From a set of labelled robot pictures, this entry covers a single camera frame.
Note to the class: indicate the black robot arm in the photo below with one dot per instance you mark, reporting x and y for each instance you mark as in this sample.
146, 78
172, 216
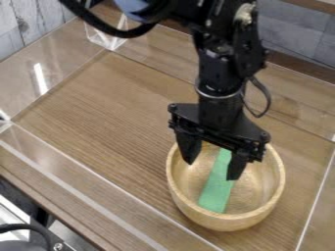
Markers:
223, 27

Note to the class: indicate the oval wooden bowl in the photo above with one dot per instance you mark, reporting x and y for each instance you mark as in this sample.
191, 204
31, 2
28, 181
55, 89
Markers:
255, 194

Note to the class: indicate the clear acrylic enclosure walls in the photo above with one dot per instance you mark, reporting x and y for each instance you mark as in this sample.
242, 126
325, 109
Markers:
84, 142

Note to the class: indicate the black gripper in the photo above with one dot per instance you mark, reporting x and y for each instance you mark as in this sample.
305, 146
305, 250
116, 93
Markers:
216, 121

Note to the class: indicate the green rectangular block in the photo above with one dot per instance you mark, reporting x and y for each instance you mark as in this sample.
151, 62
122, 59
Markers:
216, 190

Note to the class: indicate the black table clamp bracket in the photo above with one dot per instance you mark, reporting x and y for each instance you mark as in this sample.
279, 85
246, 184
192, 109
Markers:
38, 239

